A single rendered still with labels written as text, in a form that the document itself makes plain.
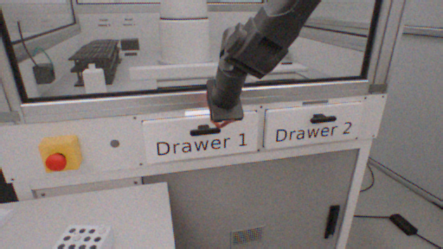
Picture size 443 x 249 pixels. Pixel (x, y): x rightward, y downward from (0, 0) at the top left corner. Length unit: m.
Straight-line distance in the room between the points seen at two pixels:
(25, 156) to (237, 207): 0.58
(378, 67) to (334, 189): 0.42
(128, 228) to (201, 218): 0.31
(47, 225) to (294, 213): 0.72
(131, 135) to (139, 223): 0.21
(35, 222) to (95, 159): 0.18
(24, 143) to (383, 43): 0.92
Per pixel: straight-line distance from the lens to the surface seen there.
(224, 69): 0.51
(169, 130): 0.70
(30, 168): 0.80
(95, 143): 0.74
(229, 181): 0.84
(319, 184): 0.99
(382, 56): 0.90
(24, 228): 0.74
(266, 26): 0.45
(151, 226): 0.64
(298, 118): 0.79
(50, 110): 0.72
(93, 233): 0.61
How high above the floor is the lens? 1.19
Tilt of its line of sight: 25 degrees down
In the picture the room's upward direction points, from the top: straight up
